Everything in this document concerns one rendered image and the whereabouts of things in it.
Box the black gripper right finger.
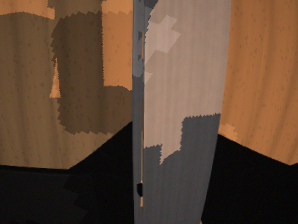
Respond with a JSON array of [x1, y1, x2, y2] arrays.
[[201, 133, 298, 224]]

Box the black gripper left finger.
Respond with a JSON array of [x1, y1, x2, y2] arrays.
[[0, 121, 134, 224]]

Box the brown wooden board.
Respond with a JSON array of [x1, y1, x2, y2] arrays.
[[0, 0, 298, 169]]

